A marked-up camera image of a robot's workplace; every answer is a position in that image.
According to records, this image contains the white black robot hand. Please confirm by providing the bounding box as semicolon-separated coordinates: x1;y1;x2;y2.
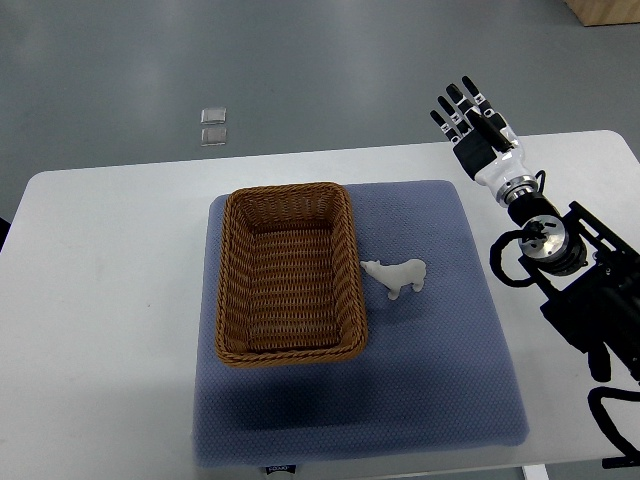
430;76;539;207

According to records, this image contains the white bear figurine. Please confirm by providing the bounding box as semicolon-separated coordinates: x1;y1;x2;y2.
360;259;426;301

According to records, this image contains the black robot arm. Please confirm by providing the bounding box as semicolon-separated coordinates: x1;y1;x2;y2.
490;191;639;383

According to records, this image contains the brown wicker basket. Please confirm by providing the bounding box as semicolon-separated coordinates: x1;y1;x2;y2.
215;182;368;368

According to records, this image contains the wooden box corner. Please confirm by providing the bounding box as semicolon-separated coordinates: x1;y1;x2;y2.
565;0;639;27

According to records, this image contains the blue grey cushion mat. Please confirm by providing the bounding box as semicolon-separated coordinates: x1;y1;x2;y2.
192;180;529;468

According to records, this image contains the upper floor socket plate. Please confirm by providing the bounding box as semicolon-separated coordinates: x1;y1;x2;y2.
201;107;227;125

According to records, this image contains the small cushion label tag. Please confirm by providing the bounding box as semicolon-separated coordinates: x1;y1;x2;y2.
265;464;296;475

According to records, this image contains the black cable loop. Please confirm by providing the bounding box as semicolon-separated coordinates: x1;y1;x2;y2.
488;230;541;287

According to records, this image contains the black cable lower right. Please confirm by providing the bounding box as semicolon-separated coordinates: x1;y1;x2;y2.
587;387;640;459

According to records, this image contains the black table edge bracket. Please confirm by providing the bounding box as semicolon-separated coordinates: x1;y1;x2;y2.
601;456;640;470

